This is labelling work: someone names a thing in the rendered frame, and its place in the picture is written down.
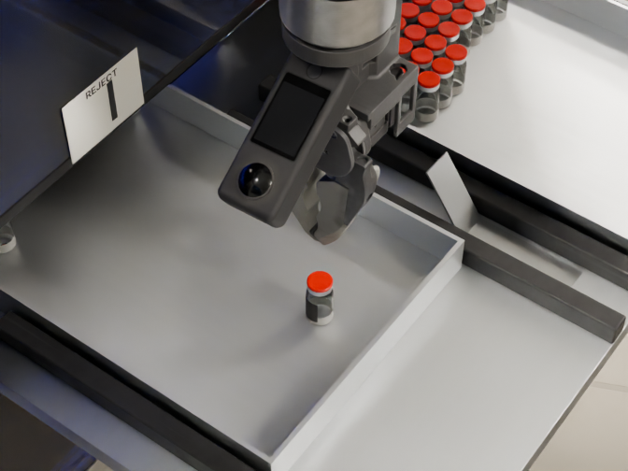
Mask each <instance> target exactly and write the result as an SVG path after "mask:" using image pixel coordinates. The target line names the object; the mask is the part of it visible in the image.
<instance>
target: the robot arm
mask: <svg viewBox="0 0 628 471"><path fill-rule="evenodd" d="M278 6H279V16H280V18H281V30H282V37H283V40H284V42H285V44H286V46H287V47H288V49H289V50H290V51H291V54H290V56H289V58H288V60H287V61H286V63H285V65H284V66H283V68H282V70H281V72H280V74H279V75H278V78H277V80H276V82H275V84H274V86H273V88H272V89H271V91H270V93H269V95H268V96H267V98H266V100H265V102H264V104H263V106H262V108H261V110H260V112H259V114H258V116H257V117H256V119H255V121H254V123H253V125H252V126H251V128H250V130H249V132H248V134H247V136H246V138H245V140H244V142H243V143H242V145H241V147H240V149H239V151H238V153H237V155H236V157H235V158H234V160H233V162H232V164H231V166H230V168H229V170H228V171H227V173H226V175H225V177H224V179H223V181H222V183H221V185H220V187H219V189H218V195H219V198H220V199H221V200H222V201H223V202H225V203H226V204H228V205H229V206H231V207H234V208H236V209H238V210H240V211H242V212H244V213H246V214H248V215H250V216H252V217H253V218H255V219H257V220H259V221H262V222H264V223H266V224H268V225H270V226H272V227H275V228H279V227H282V226H283V225H284V224H285V223H286V221H287V220H288V218H289V216H290V214H291V212H293V214H294V216H295V217H296V219H297V220H298V221H299V222H300V224H301V226H302V227H303V229H304V230H305V232H306V233H307V234H308V235H310V236H311V237H312V238H313V239H314V240H316V241H320V242H321V243H322V244H323V245H327V244H330V243H332V242H335V241H336V240H338V239H339V238H340V237H341V236H342V235H343V234H344V233H345V232H346V230H347V229H348V228H349V227H350V225H351V224H352V223H353V221H354V220H355V219H356V217H357V216H358V213H359V212H360V211H361V210H362V208H363V207H364V206H365V205H366V203H367V202H368V201H369V200H370V198H371V197H372V195H373V193H374V191H375V189H376V186H377V181H378V177H379V167H378V166H377V165H374V166H373V165H372V163H373V160H372V159H371V158H369V157H367V156H366V155H367V154H368V153H369V151H370V150H371V148H372V147H373V146H374V145H375V144H376V143H377V142H378V141H379V140H380V139H381V138H382V137H383V136H384V135H385V134H386V133H387V132H388V128H389V127H391V126H392V125H393V124H394V126H393V135H394V136H396V137H398V136H399V135H400V134H401V133H402V132H403V131H404V130H405V129H406V128H407V126H408V125H409V124H410V123H411V122H412V121H413V120H414V117H415V106H416V94H417V84H418V73H419V66H418V65H416V64H413V63H411V62H409V61H407V60H405V59H403V58H401V57H400V56H399V53H398V52H399V39H400V25H401V11H402V0H278ZM401 67H402V68H401ZM403 68H404V69H405V70H406V73H405V74H404V71H403ZM409 89H410V99H409V110H408V111H407V112H406V113H405V114H404V115H403V116H402V117H401V104H402V96H403V95H404V94H405V93H406V92H407V91H408V90H409ZM400 117H401V118H400ZM320 201H321V211H319V202H320Z"/></svg>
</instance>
